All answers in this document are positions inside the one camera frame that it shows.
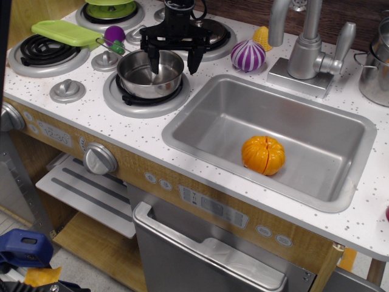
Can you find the silver oven dial left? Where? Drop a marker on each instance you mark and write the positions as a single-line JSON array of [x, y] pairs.
[[11, 118]]

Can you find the back right burner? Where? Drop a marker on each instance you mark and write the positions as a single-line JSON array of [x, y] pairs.
[[224, 49]]

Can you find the silver sink basin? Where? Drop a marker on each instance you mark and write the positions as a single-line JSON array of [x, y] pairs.
[[312, 153]]

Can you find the silver oven dial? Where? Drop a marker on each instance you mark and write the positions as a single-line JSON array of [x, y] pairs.
[[11, 118], [98, 160]]

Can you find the silver stove knob back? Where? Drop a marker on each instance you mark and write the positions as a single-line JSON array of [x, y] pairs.
[[134, 37]]

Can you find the silver toy faucet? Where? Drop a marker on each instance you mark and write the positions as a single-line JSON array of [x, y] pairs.
[[309, 70]]

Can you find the orange toy pumpkin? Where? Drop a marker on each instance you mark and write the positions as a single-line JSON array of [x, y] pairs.
[[263, 154]]

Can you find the front left black burner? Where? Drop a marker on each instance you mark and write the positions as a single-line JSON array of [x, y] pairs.
[[41, 57]]

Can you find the green plastic cutting board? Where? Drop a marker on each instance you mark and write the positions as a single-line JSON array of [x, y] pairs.
[[66, 33]]

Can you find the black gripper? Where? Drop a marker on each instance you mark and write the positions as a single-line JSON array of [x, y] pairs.
[[176, 32]]

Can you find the green lid on burner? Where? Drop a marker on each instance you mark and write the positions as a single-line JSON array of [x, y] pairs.
[[108, 10]]

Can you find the back left burner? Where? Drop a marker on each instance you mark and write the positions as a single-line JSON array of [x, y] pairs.
[[100, 25]]

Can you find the silver dishwasher door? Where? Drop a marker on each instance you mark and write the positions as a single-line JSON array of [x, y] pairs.
[[182, 252]]

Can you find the silver stove knob middle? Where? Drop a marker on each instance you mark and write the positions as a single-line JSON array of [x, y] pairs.
[[105, 62]]

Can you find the small steel saucepan green handle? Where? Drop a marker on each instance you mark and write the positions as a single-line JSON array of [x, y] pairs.
[[136, 76]]

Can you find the steel pot lid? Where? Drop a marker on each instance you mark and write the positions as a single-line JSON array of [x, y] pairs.
[[219, 32]]

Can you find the front right black burner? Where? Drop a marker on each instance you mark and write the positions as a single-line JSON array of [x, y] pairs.
[[122, 102]]

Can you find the black burner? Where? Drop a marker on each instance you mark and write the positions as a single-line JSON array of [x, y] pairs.
[[122, 102], [41, 57]]

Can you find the silver stove knob front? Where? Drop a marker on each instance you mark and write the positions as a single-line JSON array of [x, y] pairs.
[[67, 91]]

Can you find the silver stove knob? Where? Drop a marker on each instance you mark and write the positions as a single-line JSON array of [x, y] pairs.
[[105, 62], [67, 91], [134, 37]]

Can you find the purple striped toy onion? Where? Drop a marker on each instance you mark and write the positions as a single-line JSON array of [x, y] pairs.
[[248, 55]]

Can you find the blue clamp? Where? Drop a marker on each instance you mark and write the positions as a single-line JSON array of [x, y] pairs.
[[27, 249]]

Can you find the yellow toy corn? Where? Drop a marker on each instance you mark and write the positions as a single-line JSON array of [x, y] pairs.
[[260, 36]]

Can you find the oven clock display panel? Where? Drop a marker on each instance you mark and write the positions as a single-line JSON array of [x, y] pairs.
[[55, 133]]

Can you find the large steel pot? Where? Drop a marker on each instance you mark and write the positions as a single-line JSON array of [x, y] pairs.
[[373, 82]]

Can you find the white oven rack shelf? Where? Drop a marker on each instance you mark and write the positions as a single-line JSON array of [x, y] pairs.
[[102, 197]]

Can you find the silver oven dial centre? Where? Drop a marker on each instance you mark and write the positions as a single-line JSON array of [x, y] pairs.
[[98, 160]]

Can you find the purple toy ball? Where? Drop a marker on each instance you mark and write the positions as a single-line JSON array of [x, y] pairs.
[[114, 33]]

